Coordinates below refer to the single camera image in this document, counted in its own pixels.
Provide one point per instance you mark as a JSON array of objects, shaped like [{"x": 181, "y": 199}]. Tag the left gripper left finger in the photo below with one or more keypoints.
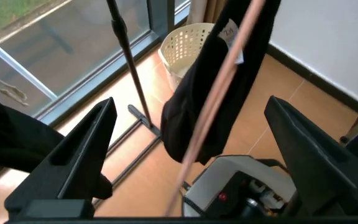
[{"x": 73, "y": 174}]

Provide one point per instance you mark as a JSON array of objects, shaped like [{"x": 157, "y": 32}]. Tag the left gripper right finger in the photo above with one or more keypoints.
[{"x": 322, "y": 174}]

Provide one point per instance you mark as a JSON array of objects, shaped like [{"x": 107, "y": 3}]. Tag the black shorts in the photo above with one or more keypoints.
[{"x": 11, "y": 140}]

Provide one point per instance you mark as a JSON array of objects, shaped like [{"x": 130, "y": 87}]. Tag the pink clothes hanger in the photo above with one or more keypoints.
[{"x": 221, "y": 93}]

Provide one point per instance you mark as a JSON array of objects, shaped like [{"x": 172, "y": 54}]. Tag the heap of clothes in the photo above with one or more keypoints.
[{"x": 191, "y": 102}]

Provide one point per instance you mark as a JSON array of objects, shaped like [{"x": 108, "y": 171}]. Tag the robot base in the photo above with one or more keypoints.
[{"x": 222, "y": 174}]

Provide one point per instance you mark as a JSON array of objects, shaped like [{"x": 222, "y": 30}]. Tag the black clothes rack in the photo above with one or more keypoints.
[{"x": 129, "y": 53}]

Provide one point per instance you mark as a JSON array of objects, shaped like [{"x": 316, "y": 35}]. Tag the white laundry basket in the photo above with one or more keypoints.
[{"x": 182, "y": 46}]

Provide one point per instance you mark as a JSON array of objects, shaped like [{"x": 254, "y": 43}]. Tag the window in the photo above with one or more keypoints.
[{"x": 57, "y": 46}]

